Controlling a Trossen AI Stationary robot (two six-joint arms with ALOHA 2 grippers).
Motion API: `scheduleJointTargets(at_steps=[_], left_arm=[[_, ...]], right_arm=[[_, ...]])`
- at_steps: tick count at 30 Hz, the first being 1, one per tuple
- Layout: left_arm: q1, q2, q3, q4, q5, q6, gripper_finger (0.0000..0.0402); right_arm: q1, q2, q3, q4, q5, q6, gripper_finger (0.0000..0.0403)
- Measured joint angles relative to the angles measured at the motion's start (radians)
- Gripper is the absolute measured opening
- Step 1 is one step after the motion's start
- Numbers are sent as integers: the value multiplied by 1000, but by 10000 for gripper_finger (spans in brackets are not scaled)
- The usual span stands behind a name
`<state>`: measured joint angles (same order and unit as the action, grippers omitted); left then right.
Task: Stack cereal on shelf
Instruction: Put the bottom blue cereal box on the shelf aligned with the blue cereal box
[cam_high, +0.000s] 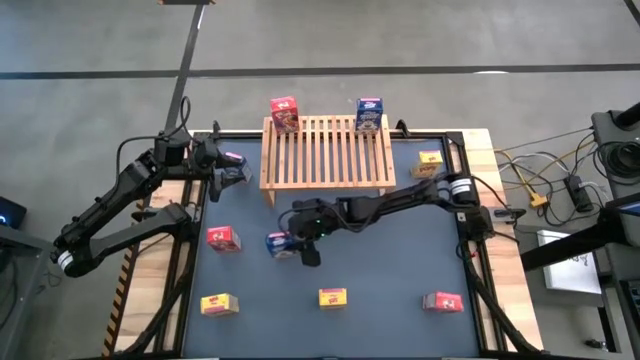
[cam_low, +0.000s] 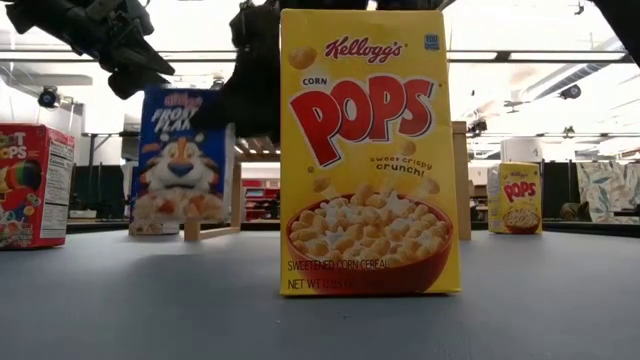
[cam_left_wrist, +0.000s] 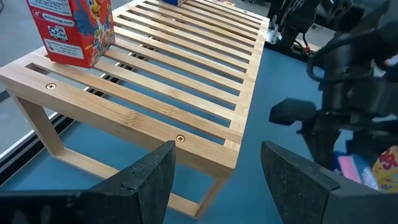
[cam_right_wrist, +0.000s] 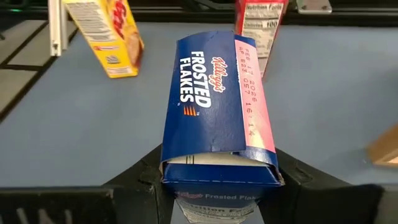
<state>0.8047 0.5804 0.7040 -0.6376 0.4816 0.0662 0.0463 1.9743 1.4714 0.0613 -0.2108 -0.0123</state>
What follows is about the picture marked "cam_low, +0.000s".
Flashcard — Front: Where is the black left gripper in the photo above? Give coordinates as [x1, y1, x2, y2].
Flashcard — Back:
[59, 0, 177, 101]

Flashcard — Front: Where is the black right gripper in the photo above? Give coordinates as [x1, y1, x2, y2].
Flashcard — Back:
[190, 0, 282, 144]

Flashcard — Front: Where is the yellow Corn Pops cereal box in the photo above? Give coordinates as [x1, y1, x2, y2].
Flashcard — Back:
[487, 161, 544, 235]
[278, 8, 462, 297]

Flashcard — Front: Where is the red Froot Loops cereal box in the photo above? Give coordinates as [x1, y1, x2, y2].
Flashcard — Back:
[0, 123, 76, 250]

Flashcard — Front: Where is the wooden slatted shelf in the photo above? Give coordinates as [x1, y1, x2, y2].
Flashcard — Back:
[182, 121, 472, 243]

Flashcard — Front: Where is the red store shelving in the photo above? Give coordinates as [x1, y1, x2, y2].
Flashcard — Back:
[243, 178, 281, 221]

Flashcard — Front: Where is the black partition panel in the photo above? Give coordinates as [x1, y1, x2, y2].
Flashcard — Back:
[542, 160, 579, 221]
[69, 163, 126, 221]

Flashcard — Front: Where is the dark blue table mat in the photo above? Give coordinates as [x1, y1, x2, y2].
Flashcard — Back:
[0, 229, 640, 360]

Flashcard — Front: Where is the floral patterned curtain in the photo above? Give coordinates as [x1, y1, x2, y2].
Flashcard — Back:
[575, 160, 640, 225]

